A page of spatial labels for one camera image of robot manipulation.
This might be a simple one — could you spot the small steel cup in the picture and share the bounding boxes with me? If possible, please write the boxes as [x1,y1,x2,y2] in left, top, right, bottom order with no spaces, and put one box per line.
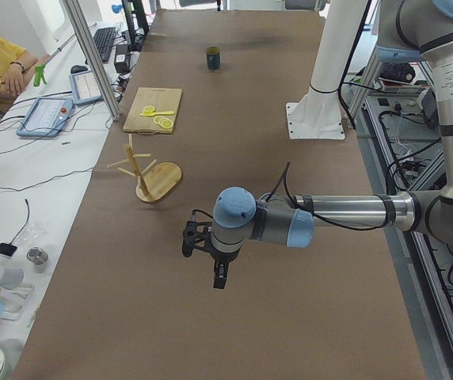
[26,247,48,273]

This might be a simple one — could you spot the blue teach pendant near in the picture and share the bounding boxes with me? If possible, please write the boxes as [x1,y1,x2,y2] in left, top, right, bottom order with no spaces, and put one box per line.
[16,97,74,139]

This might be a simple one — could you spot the green clamp tool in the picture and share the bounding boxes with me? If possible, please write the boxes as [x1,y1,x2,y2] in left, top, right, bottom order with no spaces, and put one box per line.
[33,64,47,87]

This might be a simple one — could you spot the blue mug yellow inside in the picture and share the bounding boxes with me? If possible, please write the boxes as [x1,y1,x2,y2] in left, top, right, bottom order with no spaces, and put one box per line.
[205,47,221,70]

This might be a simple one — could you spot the computer mouse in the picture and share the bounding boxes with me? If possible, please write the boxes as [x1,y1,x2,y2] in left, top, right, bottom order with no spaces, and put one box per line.
[70,65,89,74]

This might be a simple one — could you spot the black keyboard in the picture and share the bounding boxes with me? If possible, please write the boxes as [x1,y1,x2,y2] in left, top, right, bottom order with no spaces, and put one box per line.
[93,27,116,63]

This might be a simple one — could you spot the lemon slice on knife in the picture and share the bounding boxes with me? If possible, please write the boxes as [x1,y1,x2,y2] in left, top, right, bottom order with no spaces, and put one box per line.
[141,105,156,116]

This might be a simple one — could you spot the wooden cup rack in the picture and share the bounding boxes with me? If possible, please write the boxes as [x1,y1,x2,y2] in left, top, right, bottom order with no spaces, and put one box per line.
[107,134,182,203]

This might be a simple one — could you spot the bamboo cutting board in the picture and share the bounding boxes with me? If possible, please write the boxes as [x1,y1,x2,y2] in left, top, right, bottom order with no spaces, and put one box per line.
[123,87,182,134]

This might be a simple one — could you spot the small black square device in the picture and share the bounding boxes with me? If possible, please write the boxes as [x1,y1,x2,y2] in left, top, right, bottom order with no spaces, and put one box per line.
[0,242,17,258]

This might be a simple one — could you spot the blue teach pendant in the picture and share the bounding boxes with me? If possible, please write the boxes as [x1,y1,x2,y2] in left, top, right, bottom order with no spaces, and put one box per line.
[16,97,74,139]
[69,70,102,105]

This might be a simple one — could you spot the grey lying cup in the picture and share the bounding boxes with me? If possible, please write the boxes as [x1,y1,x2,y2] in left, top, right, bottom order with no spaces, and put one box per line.
[0,266,24,289]

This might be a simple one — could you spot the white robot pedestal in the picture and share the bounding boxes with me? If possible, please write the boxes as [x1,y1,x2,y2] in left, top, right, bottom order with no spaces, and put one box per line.
[286,0,371,140]

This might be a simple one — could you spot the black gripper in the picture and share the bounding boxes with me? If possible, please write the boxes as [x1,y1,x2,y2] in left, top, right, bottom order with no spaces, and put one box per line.
[211,249,240,289]

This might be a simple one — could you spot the lemon slice near handle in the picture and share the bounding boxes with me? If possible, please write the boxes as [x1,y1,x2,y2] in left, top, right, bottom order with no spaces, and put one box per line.
[158,118,173,130]

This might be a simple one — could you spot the black power adapter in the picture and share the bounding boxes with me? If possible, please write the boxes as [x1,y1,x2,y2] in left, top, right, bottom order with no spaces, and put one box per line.
[114,44,131,74]

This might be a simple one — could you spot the aluminium frame post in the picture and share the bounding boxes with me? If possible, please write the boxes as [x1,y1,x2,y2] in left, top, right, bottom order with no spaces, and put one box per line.
[63,0,120,121]

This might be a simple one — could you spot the blue teach pendant far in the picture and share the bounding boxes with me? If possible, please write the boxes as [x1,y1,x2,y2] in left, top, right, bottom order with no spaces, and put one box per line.
[69,70,102,105]

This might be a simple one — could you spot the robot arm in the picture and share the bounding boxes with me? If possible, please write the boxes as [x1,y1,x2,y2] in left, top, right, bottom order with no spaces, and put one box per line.
[207,1,453,288]

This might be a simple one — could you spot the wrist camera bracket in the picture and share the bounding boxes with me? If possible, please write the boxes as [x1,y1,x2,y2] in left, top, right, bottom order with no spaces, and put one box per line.
[181,209,212,258]

